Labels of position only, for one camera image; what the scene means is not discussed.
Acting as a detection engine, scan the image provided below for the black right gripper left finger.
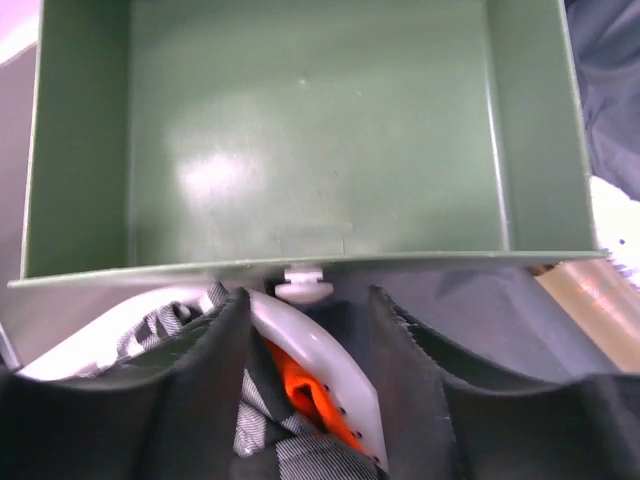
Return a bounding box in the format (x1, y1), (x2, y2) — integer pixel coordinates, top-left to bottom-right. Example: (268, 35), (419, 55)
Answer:
(1, 289), (250, 479)

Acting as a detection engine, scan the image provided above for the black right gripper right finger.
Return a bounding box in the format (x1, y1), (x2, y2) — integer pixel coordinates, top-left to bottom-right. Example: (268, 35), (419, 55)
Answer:
(369, 286), (639, 479)

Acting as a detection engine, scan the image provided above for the black white checked shirt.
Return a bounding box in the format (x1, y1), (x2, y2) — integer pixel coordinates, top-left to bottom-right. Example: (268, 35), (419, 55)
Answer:
(109, 283), (383, 479)

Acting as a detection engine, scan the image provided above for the white plastic basket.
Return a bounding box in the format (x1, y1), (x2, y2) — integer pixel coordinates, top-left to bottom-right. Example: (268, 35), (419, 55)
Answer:
(19, 286), (388, 470)

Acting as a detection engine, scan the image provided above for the white black space suitcase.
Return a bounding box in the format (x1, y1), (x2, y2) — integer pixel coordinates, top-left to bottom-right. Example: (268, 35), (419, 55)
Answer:
(325, 1), (639, 380)

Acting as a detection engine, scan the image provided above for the orange garment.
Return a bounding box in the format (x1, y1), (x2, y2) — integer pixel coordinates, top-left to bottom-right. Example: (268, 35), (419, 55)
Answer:
(266, 341), (364, 453)

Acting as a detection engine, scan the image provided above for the green drawer box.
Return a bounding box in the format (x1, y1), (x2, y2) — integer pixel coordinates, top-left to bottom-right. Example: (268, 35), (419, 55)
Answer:
(17, 1), (599, 288)

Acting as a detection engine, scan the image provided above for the frosted bottle gold cap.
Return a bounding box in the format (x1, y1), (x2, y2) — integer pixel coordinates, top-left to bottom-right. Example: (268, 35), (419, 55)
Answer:
(529, 258), (639, 373)

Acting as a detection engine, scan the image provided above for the white spray bottle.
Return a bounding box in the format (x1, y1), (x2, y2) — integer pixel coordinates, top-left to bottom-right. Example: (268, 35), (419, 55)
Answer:
(589, 176), (639, 291)

